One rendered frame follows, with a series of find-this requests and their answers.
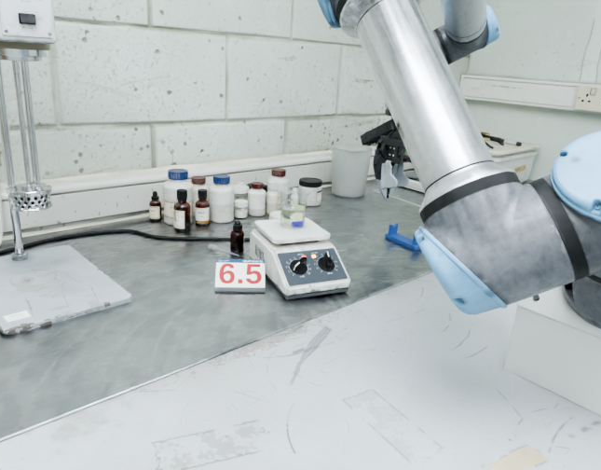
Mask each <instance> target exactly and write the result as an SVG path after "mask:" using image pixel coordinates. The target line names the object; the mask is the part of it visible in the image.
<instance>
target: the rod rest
mask: <svg viewBox="0 0 601 470"><path fill-rule="evenodd" d="M397 231H398V224H397V223H396V224H395V225H394V226H393V225H389V233H387V234H386V235H385V238H386V239H389V240H391V241H393V242H397V243H398V244H401V245H403V246H405V247H408V248H410V249H412V250H419V249H420V248H419V245H418V243H417V240H416V238H415V234H414V239H413V240H412V239H410V238H407V237H405V236H403V235H401V234H398V233H397Z"/></svg>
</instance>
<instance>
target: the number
mask: <svg viewBox="0 0 601 470"><path fill-rule="evenodd" d="M217 284H264V263H222V262H218V266H217Z"/></svg>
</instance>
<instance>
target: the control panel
mask: <svg viewBox="0 0 601 470"><path fill-rule="evenodd" d="M326 252H329V253H330V256H331V259H332V260H333V261H334V263H335V268H334V269H333V270H331V271H326V270H322V269H321V268H320V267H319V265H318V261H319V259H320V258H321V257H323V256H324V255H325V253H326ZM277 255H278V258H279V261H280V264H281V266H282V269H283V272H284V274H285V277H286V280H287V282H288V285H290V286H293V285H299V284H307V283H321V282H328V281H335V280H343V279H347V277H348V276H347V274H346V273H345V271H344V269H343V267H342V264H341V262H340V260H339V258H338V256H337V254H336V252H335V249H334V248H327V249H318V250H308V251H299V252H290V253H280V254H277ZM312 255H315V256H316V258H313V257H312ZM302 256H306V258H307V261H306V264H307V272H306V273H304V274H296V273H294V272H292V271H291V269H290V264H291V262H292V261H293V260H296V259H298V260H299V259H301V258H302Z"/></svg>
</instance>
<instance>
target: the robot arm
mask: <svg viewBox="0 0 601 470"><path fill-rule="evenodd" d="M440 2H441V7H442V12H443V18H444V25H442V26H440V27H438V28H436V29H435V30H433V31H432V30H431V28H430V26H429V24H428V21H427V19H426V17H425V15H424V13H423V11H422V9H421V7H420V5H419V4H420V3H421V0H318V3H319V5H320V8H321V11H322V13H323V16H324V18H325V19H326V20H327V22H328V23H329V25H330V26H331V27H332V28H335V29H336V28H342V30H343V32H344V33H345V34H346V35H348V36H350V37H353V38H358V39H359V40H360V42H361V44H362V48H363V50H364V53H365V55H366V57H367V60H368V62H369V63H370V66H371V68H372V70H373V73H374V75H375V77H376V81H377V83H378V86H379V88H380V89H381V92H382V94H383V96H384V99H385V107H387V108H386V110H385V115H387V116H391V120H389V121H387V122H385V123H383V124H381V125H379V126H377V127H376V128H374V129H372V130H370V131H367V132H365V133H364V134H363V135H361V140H362V145H376V144H377V147H376V149H375V156H374V162H373V166H374V172H375V177H376V181H377V185H378V187H379V190H380V192H381V194H382V196H383V198H384V199H386V198H388V199H389V198H390V196H387V194H388V193H389V194H392V193H393V191H394V189H395V187H406V186H408V184H409V178H408V177H407V176H406V175H405V174H404V173H403V168H404V165H403V164H404V163H405V162H410V163H412V164H413V166H414V169H415V171H416V173H417V177H418V179H419V182H420V184H421V185H422V188H423V190H424V192H425V199H424V200H423V202H422V204H421V207H420V209H419V214H420V217H421V219H422V222H423V224H424V228H423V227H419V228H418V230H416V232H415V238H416V240H417V243H418V245H419V248H420V250H421V252H422V254H423V256H424V257H425V258H426V260H427V262H428V264H429V265H430V268H431V269H432V271H433V273H434V275H435V276H436V278H437V279H438V281H439V283H440V284H441V286H442V287H443V289H444V291H445V292H446V294H447V295H448V296H449V298H450V299H451V300H452V302H453V303H454V304H455V306H456V307H457V308H458V309H459V310H460V311H462V312H464V313H466V314H469V315H476V314H480V313H483V312H486V311H492V310H494V309H498V308H502V309H505V308H507V307H508V306H507V305H510V304H513V303H515V302H518V301H520V300H523V299H526V298H529V297H533V296H535V295H538V294H541V293H544V292H547V291H549V290H552V289H555V288H557V287H560V286H562V287H563V291H564V294H565V297H566V299H567V302H568V304H569V305H570V307H571V308H572V309H573V311H574V312H576V313H577V314H578V315H579V316H580V317H581V318H582V319H583V320H585V321H586V322H588V323H589V324H591V325H594V326H596V327H598V328H600V329H601V131H597V132H593V133H590V134H587V135H584V136H582V137H581V138H579V139H577V140H575V141H573V142H571V143H570V144H569V145H567V146H566V147H565V148H564V149H563V150H562V151H561V152H560V156H559V158H556V159H555V161H554V163H553V167H552V169H551V174H549V175H546V176H544V177H542V178H540V179H538V180H535V181H533V182H531V183H528V184H526V185H524V186H523V185H522V184H521V183H520V180H519V178H518V176H517V174H516V172H515V171H514V170H512V169H509V168H506V167H502V166H499V165H497V164H496V163H495V161H494V160H493V158H492V156H491V154H490V152H489V150H488V148H487V146H486V144H485V140H484V138H483V136H482V134H481V133H480V131H479V129H478V127H477V125H476V123H475V120H474V118H473V116H472V114H471V111H470V109H469V107H468V106H467V104H466V101H465V99H464V97H463V95H462V93H461V91H460V89H459V87H458V84H457V82H456V80H455V78H454V76H453V74H452V72H451V70H450V68H449V66H448V64H450V63H453V62H456V61H458V60H460V59H461V58H463V57H465V56H467V55H469V54H471V53H473V52H474V51H476V50H478V49H482V48H485V47H486V46H487V45H488V44H490V43H492V42H494V41H496V40H497V39H498V38H499V35H500V29H499V22H498V20H497V17H496V15H495V13H494V11H493V9H492V7H491V6H490V5H488V4H487V3H486V0H440ZM387 160H390V161H391V163H389V162H386V161H387Z"/></svg>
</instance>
